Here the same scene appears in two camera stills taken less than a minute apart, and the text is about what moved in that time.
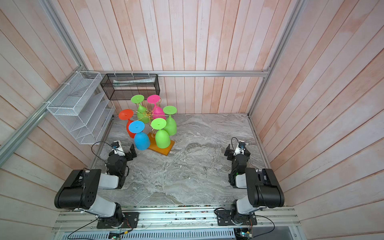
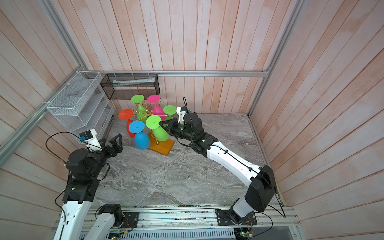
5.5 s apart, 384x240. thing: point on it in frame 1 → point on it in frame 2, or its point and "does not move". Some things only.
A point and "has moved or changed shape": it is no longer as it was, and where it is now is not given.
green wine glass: (162, 139) has moved or changed shape
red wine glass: (127, 114) does not move
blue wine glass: (141, 140) does not move
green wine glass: (142, 114) does not move
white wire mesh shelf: (83, 107) does not move
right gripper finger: (227, 150) → (170, 123)
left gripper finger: (133, 151) → (119, 146)
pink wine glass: (157, 111) does not move
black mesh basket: (123, 86) does not move
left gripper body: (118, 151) → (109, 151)
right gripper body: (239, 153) → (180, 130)
